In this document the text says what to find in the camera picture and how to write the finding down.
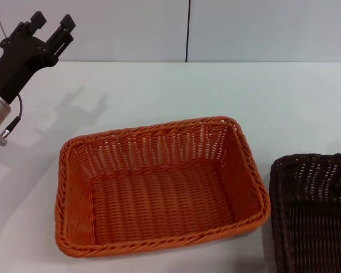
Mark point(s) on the dark brown woven basket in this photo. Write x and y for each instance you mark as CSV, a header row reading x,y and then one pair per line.
x,y
307,227

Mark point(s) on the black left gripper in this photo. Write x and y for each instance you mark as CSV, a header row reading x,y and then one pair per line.
x,y
20,62

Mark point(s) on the orange woven plastic basket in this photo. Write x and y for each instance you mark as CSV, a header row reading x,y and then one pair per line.
x,y
159,193

